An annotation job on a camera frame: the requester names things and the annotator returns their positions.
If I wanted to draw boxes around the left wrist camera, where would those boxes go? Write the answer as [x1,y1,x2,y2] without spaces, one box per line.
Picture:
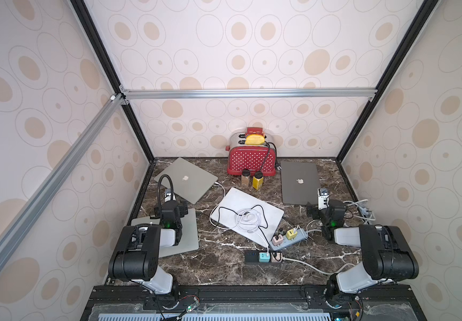
[164,189,176,203]

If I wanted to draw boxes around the pink plug adapter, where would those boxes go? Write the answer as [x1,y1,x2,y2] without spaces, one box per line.
[271,234,284,247]

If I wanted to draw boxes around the yellow spice jar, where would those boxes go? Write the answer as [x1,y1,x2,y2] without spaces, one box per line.
[252,171,264,191]

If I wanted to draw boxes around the horizontal aluminium bar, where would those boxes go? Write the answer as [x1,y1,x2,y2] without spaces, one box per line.
[123,88,378,100]

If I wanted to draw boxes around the white laptop centre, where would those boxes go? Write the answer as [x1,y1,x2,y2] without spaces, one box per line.
[210,188,284,247]

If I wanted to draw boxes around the dark grey laptop back right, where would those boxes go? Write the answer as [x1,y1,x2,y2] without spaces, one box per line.
[281,160,321,206]

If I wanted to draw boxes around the left aluminium bar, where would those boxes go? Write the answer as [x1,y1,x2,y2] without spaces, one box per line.
[0,93,124,272]

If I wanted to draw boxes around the black charger cable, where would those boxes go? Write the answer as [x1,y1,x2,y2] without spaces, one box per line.
[213,203,271,242]

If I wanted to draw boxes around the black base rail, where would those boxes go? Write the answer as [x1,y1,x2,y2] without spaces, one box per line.
[81,285,426,320]

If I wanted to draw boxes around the silver laptop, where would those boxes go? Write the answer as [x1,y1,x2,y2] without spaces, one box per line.
[154,158,218,205]
[130,207,200,258]

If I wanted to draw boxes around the brown spice jar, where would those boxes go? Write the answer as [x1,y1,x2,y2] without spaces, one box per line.
[241,169,251,187]

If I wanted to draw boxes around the silver laptop front left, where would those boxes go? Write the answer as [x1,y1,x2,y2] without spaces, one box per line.
[130,207,200,258]

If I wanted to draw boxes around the red polka dot toaster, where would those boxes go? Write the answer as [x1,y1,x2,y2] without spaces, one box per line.
[226,127,277,177]

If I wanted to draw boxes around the yellow plug adapter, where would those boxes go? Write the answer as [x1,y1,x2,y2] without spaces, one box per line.
[285,228,298,240]

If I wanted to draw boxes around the grey power strip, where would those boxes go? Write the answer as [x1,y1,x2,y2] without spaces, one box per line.
[269,227,308,251]

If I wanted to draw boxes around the silver laptop back left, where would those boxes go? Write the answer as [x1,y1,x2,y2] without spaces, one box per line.
[154,158,218,205]

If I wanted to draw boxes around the yellow toy bread slice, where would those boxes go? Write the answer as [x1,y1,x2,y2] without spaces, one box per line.
[244,134,265,146]

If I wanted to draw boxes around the black power strip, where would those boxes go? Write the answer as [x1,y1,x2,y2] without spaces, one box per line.
[244,250,283,264]

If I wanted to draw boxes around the white power strip cable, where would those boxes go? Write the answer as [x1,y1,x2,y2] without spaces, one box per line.
[281,256,356,276]

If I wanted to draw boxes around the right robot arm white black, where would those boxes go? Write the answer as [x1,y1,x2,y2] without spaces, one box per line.
[306,199,419,302]

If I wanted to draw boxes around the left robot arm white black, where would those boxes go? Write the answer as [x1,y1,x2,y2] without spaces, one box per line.
[108,200,188,299]

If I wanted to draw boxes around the teal plug adapter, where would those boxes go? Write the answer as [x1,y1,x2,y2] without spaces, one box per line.
[259,252,271,263]

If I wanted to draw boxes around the grey cable bundle right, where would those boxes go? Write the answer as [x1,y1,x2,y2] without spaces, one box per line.
[343,198,376,225]

